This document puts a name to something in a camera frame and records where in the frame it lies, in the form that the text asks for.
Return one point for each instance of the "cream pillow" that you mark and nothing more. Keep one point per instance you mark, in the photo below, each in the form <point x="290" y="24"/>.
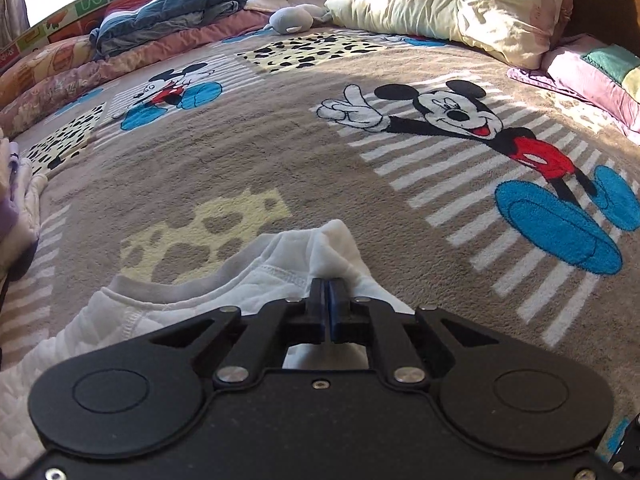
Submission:
<point x="450" y="10"/>

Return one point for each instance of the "blue folded quilt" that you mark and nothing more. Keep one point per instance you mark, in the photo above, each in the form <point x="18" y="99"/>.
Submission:
<point x="165" y="20"/>

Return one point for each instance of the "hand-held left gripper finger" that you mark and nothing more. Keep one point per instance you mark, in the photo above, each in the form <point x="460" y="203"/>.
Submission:
<point x="324" y="312"/>
<point x="334" y="312"/>

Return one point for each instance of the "cartoon mouse printed blanket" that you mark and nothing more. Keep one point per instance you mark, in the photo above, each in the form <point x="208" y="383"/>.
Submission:
<point x="350" y="200"/>

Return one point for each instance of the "white floral folded cloth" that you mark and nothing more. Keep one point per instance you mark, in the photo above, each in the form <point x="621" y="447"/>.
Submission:
<point x="27" y="220"/>

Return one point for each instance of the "pink floral long pillow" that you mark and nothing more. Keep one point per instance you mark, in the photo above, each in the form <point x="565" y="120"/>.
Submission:
<point x="75" y="82"/>

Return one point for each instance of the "grey plush toy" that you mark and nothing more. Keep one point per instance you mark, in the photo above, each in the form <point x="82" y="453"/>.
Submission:
<point x="295" y="19"/>

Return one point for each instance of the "white quilted garment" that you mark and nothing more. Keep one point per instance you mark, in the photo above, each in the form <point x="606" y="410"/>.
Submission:
<point x="225" y="285"/>

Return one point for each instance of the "orange cartoon printed quilt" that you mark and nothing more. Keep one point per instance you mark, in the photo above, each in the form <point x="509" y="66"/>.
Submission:
<point x="45" y="67"/>

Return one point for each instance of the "pastel patchwork quilt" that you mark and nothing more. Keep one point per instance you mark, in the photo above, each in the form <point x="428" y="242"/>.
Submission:
<point x="595" y="75"/>

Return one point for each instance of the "lavender folded cloth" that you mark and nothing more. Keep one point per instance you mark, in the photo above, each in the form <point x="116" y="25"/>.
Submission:
<point x="7" y="195"/>

